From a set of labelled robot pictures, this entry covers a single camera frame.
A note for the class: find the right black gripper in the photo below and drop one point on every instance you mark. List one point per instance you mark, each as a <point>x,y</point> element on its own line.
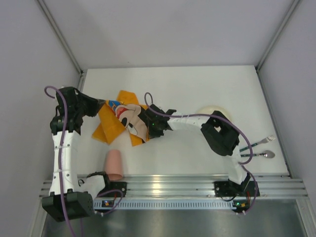
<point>148,118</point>

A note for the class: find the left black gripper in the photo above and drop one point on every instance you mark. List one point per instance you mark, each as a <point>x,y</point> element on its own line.
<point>87,104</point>

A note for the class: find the orange Mickey Mouse placemat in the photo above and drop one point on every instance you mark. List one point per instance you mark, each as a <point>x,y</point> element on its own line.
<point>123,114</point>

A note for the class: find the pink plastic cup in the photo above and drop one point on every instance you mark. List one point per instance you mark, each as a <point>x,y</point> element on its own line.
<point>113,165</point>

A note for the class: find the white round plate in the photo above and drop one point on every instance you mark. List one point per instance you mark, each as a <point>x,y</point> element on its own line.
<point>211,108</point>

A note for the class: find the green handled fork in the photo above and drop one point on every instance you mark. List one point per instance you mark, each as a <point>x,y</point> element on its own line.
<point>263,141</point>

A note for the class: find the green handled spoon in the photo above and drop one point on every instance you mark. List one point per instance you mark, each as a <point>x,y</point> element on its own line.
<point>265,154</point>

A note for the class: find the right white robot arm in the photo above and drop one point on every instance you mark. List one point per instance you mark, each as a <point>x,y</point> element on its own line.
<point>221,136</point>

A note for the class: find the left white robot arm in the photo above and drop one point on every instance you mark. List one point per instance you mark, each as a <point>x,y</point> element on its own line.
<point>67,199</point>

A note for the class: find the aluminium mounting rail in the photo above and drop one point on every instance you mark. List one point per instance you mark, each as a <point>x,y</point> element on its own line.
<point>202,186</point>

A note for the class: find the perforated cable duct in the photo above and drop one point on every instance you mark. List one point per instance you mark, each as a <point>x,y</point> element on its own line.
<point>169,204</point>

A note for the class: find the left aluminium corner post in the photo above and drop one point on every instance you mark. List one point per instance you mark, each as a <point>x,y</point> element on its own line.
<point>53,24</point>

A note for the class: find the aluminium corner post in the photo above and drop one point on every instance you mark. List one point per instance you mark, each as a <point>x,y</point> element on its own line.
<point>294,5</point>
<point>53,24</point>

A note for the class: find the right aluminium corner post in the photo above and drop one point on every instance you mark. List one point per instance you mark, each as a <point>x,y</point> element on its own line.
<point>294,5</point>

